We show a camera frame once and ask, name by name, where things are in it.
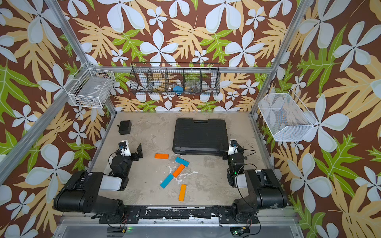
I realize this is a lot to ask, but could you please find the teal block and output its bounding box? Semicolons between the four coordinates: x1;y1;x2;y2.
175;157;190;167
160;174;174;188

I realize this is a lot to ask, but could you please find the orange block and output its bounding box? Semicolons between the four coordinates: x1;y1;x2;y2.
154;153;169;160
172;164;186;178
178;184;187;202

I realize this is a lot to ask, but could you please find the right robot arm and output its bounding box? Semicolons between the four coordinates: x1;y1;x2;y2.
224;140;288;223

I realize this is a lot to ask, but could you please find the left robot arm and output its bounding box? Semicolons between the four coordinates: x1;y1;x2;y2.
53;140;143;217

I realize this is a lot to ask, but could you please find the small black box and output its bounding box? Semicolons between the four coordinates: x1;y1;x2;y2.
118;120;132;135

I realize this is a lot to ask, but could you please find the black plastic tool case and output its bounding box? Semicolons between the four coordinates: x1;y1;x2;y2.
172;118;229;156

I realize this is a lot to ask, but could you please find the white mesh basket right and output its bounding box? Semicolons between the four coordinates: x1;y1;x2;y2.
258;89;317;142

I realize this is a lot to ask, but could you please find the orange block bottom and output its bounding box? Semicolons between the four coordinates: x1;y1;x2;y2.
178;184;187;202

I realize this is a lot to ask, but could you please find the blue object in basket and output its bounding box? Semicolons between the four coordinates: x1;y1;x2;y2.
173;86;184;95

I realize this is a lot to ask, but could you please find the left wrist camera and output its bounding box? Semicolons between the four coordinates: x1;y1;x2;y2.
118;140;132;156

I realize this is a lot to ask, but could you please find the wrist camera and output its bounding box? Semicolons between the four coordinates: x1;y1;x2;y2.
118;140;132;156
228;139;238;155

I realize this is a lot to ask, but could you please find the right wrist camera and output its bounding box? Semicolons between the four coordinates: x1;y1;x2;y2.
228;139;238;155

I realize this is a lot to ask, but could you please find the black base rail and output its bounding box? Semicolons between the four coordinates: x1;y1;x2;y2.
99;205;259;225

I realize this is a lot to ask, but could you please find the white wire basket left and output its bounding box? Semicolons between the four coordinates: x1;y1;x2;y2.
65;63;116;109

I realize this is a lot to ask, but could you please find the black wire basket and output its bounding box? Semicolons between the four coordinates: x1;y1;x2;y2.
129;62;221;95

